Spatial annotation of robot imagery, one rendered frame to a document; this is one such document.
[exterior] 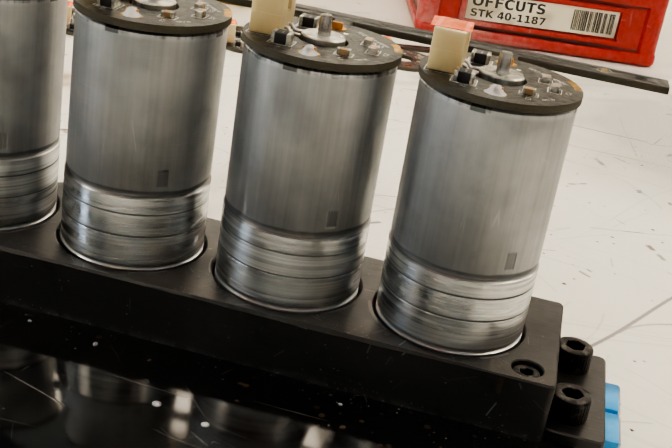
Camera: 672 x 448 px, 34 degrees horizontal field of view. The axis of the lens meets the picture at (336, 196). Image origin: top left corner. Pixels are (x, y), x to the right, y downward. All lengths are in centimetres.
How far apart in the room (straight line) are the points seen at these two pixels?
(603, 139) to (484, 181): 20
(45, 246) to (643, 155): 22
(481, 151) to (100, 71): 6
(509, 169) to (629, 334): 9
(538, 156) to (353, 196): 3
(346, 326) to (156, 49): 5
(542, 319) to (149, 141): 7
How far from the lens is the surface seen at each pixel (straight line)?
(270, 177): 17
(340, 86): 16
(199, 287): 18
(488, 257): 17
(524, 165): 16
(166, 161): 18
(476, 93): 16
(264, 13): 17
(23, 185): 19
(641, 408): 22
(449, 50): 17
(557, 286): 25
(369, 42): 17
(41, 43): 19
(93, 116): 18
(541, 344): 18
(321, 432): 17
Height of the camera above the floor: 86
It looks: 23 degrees down
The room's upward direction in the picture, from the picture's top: 9 degrees clockwise
